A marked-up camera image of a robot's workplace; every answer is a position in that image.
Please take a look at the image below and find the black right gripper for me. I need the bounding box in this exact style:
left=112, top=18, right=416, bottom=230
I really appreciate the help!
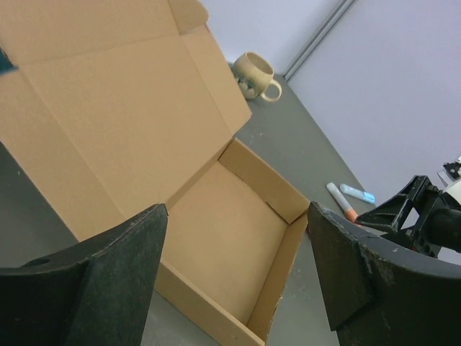
left=355, top=175, right=460, bottom=257

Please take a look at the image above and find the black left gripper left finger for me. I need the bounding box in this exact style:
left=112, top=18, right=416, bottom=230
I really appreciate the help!
left=1, top=203, right=168, bottom=345

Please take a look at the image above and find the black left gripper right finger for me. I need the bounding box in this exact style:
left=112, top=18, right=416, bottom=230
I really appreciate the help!
left=307, top=202, right=460, bottom=345

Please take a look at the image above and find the brown cardboard box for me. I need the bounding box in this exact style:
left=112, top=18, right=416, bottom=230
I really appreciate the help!
left=1, top=1, right=309, bottom=345

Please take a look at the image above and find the orange grey marker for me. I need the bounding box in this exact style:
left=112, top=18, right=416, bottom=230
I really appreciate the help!
left=326, top=182, right=358, bottom=223

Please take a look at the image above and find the light blue marker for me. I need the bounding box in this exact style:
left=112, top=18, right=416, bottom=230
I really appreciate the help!
left=339, top=184, right=375, bottom=204

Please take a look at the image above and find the beige ceramic mug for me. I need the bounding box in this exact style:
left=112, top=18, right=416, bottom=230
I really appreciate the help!
left=230, top=52, right=282, bottom=102

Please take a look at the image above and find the teal plastic bin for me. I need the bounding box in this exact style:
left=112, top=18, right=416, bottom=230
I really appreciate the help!
left=0, top=48, right=18, bottom=76

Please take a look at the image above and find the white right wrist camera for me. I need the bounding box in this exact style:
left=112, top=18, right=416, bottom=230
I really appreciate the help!
left=437, top=157, right=461, bottom=203

